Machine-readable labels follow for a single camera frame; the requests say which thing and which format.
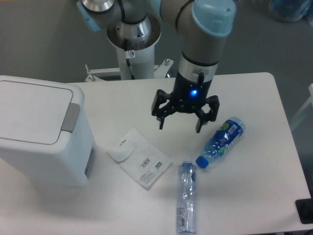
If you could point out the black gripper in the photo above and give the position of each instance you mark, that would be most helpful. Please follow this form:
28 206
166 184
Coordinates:
188 96

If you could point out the white trash can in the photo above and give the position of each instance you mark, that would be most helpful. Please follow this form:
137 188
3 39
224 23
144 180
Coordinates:
44 131

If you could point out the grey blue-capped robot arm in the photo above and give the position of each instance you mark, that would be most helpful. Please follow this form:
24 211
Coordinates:
204 24

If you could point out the blue labelled plastic bottle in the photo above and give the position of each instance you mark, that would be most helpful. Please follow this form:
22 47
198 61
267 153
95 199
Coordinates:
220 143

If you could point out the white plastic package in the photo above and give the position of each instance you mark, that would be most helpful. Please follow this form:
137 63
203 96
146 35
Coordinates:
140 159

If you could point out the clear crushed plastic bottle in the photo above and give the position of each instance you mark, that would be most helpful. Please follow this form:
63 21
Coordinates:
186 220

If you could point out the blue plastic bag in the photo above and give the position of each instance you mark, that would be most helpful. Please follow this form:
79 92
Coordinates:
289 11

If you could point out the black device at table edge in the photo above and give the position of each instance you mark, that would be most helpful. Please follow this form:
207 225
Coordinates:
305 210

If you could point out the white metal base frame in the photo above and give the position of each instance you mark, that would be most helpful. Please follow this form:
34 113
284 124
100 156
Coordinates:
132 72

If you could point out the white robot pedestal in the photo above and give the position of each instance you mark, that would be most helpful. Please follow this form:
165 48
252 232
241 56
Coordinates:
135 43

